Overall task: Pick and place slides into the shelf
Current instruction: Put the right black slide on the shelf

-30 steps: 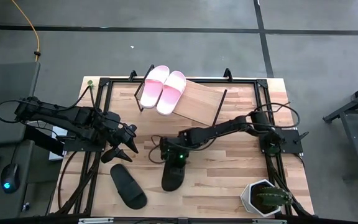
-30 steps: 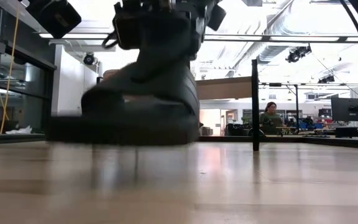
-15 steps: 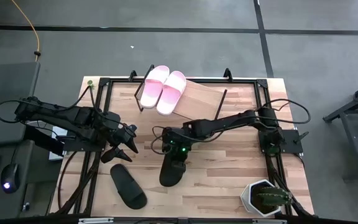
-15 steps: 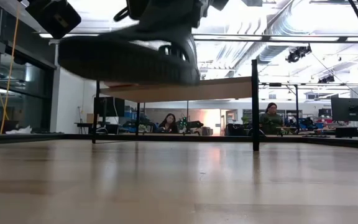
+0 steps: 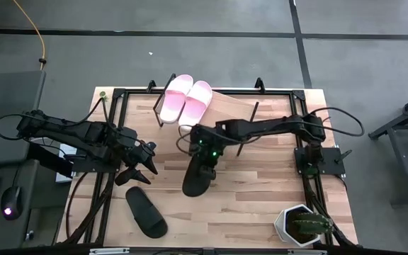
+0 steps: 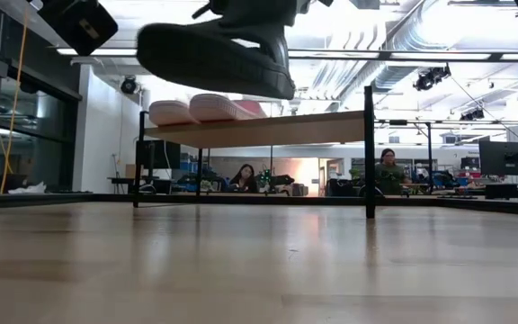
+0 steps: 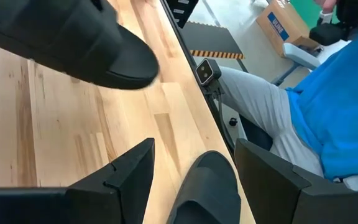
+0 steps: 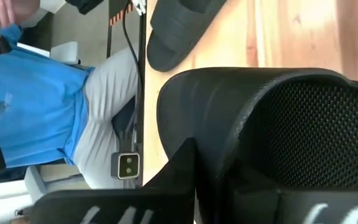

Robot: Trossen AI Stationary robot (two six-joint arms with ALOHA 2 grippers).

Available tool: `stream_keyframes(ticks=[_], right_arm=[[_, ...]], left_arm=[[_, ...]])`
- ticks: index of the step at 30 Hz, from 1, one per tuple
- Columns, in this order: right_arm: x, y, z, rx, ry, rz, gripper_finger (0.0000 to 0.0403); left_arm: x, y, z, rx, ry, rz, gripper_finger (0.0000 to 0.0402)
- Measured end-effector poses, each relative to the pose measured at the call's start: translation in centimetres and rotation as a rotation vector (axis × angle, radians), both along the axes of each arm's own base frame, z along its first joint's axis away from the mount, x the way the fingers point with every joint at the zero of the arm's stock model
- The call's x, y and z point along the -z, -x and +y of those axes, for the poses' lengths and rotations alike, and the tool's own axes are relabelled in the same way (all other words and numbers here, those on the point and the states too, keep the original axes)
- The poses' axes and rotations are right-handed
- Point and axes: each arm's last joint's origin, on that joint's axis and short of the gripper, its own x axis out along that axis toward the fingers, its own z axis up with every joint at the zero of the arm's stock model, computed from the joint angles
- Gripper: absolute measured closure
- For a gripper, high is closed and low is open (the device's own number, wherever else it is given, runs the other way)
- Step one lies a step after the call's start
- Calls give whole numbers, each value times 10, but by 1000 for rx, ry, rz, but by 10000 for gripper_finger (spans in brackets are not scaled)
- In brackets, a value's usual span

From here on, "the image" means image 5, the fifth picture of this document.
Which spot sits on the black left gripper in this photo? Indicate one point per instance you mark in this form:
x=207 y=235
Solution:
x=135 y=150

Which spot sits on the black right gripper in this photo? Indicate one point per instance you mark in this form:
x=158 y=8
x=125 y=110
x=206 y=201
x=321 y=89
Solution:
x=205 y=145

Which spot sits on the black slide sandal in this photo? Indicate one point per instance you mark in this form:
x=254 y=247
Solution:
x=193 y=186
x=146 y=212

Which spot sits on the pink slide sandal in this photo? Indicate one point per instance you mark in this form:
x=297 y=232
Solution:
x=174 y=101
x=197 y=104

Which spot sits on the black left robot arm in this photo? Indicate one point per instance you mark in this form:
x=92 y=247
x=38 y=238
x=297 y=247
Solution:
x=83 y=132

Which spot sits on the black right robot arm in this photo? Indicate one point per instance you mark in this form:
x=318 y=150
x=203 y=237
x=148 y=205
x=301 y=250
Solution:
x=260 y=125

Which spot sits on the black table clamp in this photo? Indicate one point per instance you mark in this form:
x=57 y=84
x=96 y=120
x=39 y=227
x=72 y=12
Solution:
x=260 y=85
x=151 y=86

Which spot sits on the green sticker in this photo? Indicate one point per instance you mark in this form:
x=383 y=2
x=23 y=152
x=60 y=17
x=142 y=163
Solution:
x=102 y=94

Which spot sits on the white faceted plant pot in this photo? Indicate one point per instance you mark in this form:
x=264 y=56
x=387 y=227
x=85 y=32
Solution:
x=281 y=226

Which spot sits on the green cactus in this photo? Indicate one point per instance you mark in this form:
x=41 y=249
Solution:
x=312 y=223

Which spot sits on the black computer mouse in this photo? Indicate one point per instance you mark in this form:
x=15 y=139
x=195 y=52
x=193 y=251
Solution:
x=11 y=203

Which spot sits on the grey desk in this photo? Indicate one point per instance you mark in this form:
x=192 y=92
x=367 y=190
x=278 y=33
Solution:
x=5 y=106

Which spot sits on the dark metal bench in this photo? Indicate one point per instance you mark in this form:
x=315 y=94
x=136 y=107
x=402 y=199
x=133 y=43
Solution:
x=402 y=141

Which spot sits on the black aluminium table frame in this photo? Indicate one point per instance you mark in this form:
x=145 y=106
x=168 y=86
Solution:
x=117 y=106

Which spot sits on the wooden shelf with black frame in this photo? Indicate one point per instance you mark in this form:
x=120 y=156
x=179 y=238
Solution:
x=229 y=106

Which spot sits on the silver aluminium bracket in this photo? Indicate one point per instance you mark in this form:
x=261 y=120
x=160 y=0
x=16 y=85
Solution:
x=108 y=251

